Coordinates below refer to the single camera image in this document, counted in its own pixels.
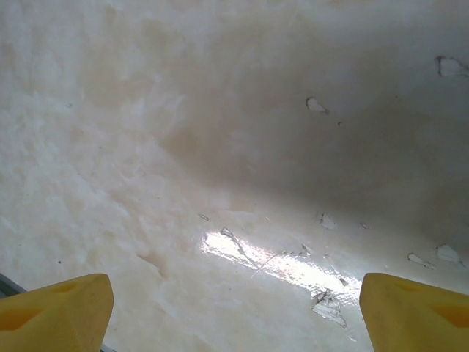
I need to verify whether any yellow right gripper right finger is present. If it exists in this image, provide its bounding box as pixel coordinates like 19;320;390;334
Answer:
360;271;469;352

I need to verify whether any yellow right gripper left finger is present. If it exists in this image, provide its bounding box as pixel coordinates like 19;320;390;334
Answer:
0;272;114;352

